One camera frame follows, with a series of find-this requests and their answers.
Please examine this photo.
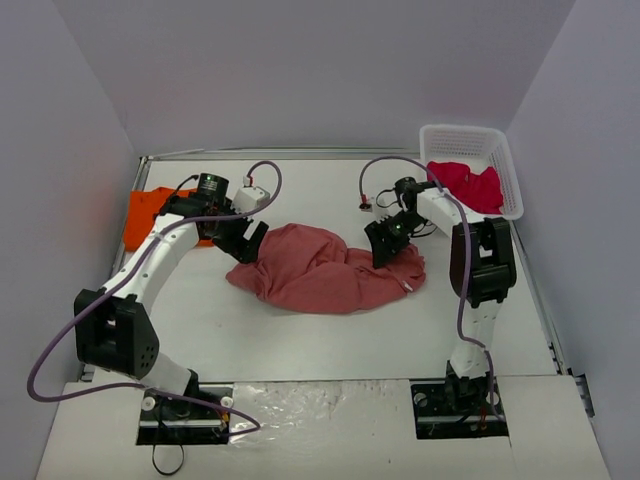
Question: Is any pink t shirt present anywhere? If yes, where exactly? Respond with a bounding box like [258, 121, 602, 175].
[226, 223, 427, 315]

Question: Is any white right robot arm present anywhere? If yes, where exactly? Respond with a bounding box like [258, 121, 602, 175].
[365, 177, 517, 413]

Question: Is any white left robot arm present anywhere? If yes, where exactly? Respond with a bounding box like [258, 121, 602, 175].
[74, 173, 272, 418]

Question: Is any orange folded t shirt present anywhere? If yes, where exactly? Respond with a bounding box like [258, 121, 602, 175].
[123, 187, 216, 253]

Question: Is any magenta t shirt in basket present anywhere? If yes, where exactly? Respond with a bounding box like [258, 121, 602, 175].
[427, 161, 504, 215]

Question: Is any white plastic basket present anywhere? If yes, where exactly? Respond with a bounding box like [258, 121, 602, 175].
[419, 124, 524, 221]

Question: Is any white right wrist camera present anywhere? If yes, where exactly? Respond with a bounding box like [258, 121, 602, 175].
[359, 192, 402, 223]

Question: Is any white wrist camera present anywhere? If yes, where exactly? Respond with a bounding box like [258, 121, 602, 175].
[359, 192, 402, 223]
[231, 176, 271, 213]

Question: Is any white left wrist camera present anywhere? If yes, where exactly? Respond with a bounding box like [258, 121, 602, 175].
[231, 176, 271, 213]

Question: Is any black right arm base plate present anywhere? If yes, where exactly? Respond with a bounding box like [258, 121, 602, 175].
[410, 379, 509, 441]

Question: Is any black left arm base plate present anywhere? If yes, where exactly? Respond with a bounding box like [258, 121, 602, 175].
[136, 390, 229, 446]

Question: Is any thin black cable loop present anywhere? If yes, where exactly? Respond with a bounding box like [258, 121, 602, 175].
[151, 442, 185, 476]

